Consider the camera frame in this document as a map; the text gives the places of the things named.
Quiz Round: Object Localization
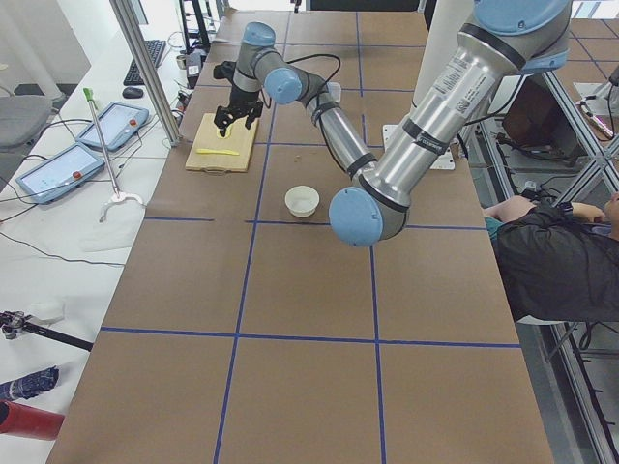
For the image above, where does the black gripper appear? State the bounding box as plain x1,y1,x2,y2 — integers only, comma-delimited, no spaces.
215,86,263,136

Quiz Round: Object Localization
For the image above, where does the clear plastic egg box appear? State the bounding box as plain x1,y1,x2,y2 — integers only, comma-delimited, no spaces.
327,82,341,102

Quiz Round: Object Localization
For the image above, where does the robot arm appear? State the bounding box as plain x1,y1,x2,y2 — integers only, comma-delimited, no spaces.
213,1,572,247

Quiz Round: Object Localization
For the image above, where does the wooden cutting board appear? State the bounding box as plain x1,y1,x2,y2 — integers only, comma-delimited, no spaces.
185,113,258,172

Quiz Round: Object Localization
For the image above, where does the yellow plastic knife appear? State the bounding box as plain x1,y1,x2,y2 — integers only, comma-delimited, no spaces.
194,148,240,157

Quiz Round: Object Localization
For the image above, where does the white round bowl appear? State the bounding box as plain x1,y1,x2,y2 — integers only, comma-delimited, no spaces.
284,186,320,218

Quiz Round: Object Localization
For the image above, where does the black keyboard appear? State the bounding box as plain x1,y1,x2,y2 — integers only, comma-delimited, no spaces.
123,39,167,86

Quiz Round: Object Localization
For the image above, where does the black computer mouse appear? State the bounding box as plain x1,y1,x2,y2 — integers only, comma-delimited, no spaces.
122,86,144,100

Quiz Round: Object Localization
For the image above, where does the far teach pendant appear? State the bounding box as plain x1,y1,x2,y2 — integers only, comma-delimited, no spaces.
75,101,150,152

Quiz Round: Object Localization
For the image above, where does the teach pendant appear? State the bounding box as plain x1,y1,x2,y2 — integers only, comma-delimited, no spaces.
75,101,150,152
16,142,104,205

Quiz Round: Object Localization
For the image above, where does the reacher grabber stick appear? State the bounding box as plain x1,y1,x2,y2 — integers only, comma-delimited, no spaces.
83,87,146,223

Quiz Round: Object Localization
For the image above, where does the near teach pendant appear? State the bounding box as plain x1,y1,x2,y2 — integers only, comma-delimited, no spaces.
16,142,104,205

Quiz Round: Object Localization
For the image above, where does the black tripod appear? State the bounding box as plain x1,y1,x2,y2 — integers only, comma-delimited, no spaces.
1,311,94,352

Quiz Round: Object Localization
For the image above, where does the folded blue umbrella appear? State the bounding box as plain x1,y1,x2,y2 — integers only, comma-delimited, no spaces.
1,366,59,401

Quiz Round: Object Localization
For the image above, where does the seated person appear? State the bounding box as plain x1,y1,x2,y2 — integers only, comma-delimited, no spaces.
483,193,618,324

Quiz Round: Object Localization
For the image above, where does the aluminium frame post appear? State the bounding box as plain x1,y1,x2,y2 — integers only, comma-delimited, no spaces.
109,0,181,147

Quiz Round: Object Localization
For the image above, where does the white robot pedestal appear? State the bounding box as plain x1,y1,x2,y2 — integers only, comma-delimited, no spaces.
409,1,474,119

